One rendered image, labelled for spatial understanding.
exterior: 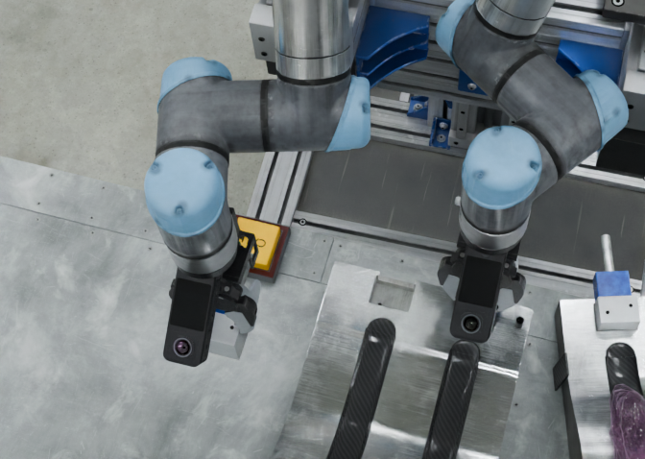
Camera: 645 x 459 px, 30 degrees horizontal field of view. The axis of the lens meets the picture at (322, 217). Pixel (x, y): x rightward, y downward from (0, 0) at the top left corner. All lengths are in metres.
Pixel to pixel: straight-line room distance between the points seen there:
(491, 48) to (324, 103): 0.20
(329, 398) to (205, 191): 0.44
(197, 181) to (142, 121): 1.58
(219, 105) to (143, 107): 1.54
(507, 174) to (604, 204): 1.20
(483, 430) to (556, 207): 0.94
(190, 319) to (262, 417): 0.30
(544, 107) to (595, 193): 1.14
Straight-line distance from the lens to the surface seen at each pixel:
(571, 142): 1.25
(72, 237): 1.73
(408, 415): 1.50
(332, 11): 1.18
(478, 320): 1.36
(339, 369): 1.51
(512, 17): 1.26
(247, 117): 1.21
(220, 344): 1.47
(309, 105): 1.20
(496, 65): 1.29
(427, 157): 2.40
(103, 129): 2.75
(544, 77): 1.27
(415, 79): 1.88
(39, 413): 1.65
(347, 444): 1.48
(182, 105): 1.23
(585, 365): 1.56
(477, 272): 1.35
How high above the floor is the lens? 2.32
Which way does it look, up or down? 64 degrees down
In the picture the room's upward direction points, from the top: 7 degrees counter-clockwise
